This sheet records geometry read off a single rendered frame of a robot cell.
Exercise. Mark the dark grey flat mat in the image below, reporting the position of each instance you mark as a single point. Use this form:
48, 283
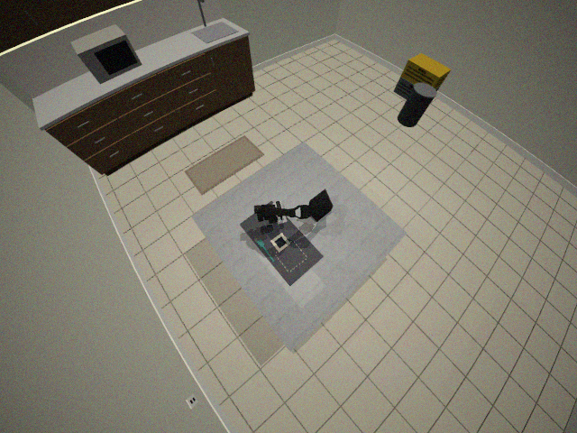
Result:
291, 257

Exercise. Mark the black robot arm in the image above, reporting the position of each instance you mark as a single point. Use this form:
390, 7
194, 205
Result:
306, 211

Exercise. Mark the beige square tile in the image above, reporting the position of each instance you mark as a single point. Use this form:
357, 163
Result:
280, 242

